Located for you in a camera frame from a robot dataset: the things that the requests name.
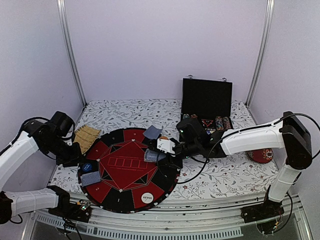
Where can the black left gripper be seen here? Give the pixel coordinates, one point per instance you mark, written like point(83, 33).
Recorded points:
point(74, 159)

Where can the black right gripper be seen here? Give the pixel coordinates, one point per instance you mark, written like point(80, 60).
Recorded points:
point(168, 162)

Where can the blue small blind button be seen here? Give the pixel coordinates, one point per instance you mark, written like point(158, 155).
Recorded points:
point(87, 167)

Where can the single blue playing card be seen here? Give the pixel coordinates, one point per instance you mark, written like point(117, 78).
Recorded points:
point(152, 132)

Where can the blue checkered card deck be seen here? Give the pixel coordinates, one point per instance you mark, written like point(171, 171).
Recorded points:
point(151, 156)

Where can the white dealer button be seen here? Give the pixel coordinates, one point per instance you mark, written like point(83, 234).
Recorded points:
point(147, 198)

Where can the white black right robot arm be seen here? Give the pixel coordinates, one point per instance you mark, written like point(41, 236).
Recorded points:
point(287, 133)

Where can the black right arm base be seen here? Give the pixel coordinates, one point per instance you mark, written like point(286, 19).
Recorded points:
point(261, 211)

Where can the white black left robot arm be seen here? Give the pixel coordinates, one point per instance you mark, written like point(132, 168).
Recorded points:
point(18, 194)

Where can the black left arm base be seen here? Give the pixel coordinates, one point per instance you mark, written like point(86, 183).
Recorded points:
point(79, 211)

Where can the boxed card deck in case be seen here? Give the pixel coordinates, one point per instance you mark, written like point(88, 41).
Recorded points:
point(210, 130)

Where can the woven bamboo fan mat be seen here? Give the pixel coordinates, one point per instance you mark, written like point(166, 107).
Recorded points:
point(85, 136)

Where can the poker chip row far left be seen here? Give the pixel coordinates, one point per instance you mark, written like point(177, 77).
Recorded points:
point(185, 116)

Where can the poker chip row far right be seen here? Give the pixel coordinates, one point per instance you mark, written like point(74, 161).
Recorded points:
point(226, 123)

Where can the black poker chip case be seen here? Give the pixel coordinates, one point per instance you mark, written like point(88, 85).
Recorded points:
point(207, 99)

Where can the round red black poker mat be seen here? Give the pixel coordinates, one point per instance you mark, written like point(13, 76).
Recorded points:
point(119, 158)

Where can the red floral round tin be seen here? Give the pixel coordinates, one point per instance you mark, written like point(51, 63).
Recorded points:
point(262, 156)

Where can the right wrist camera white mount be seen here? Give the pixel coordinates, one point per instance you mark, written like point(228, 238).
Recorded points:
point(165, 145)

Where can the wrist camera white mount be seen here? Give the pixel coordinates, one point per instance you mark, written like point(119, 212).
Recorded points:
point(62, 124)
point(165, 145)

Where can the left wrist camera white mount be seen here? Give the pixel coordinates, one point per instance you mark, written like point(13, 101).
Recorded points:
point(62, 124)

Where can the left aluminium corner post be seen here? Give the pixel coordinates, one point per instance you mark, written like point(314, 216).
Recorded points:
point(61, 7)

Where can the aluminium corner post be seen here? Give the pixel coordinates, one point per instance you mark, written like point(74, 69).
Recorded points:
point(61, 7)
point(270, 4)

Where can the right aluminium corner post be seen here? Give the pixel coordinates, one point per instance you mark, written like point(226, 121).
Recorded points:
point(270, 4)

